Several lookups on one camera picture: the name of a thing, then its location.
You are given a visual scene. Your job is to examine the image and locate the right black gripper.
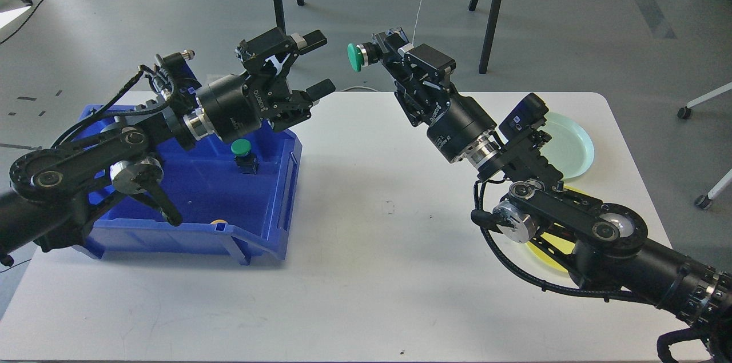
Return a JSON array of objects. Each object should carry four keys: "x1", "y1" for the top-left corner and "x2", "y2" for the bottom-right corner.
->
[{"x1": 372, "y1": 27, "x2": 498, "y2": 165}]

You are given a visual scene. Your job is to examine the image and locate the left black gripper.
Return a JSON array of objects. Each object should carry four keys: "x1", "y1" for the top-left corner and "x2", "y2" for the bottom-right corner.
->
[{"x1": 196, "y1": 27, "x2": 336, "y2": 142}]

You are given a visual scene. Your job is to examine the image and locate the green push button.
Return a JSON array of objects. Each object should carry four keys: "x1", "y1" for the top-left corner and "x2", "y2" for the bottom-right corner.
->
[
  {"x1": 346, "y1": 42, "x2": 384, "y2": 72},
  {"x1": 230, "y1": 138, "x2": 259, "y2": 175}
]

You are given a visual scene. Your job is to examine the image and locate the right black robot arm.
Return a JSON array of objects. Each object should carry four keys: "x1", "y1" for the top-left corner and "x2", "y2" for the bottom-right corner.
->
[{"x1": 347, "y1": 27, "x2": 730, "y2": 362}]

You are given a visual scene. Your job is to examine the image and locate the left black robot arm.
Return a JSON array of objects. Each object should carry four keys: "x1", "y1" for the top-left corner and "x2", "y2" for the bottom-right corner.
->
[{"x1": 1, "y1": 27, "x2": 335, "y2": 267}]

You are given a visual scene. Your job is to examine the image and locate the light green plate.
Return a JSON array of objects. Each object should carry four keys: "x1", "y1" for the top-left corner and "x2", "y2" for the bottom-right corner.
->
[{"x1": 541, "y1": 112, "x2": 595, "y2": 181}]

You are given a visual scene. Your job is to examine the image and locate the yellow plate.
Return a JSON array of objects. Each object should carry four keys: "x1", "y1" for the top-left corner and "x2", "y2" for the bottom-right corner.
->
[{"x1": 528, "y1": 206, "x2": 578, "y2": 275}]

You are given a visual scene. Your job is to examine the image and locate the blue plastic bin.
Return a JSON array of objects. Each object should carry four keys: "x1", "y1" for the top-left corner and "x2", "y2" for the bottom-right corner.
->
[{"x1": 75, "y1": 123, "x2": 303, "y2": 266}]

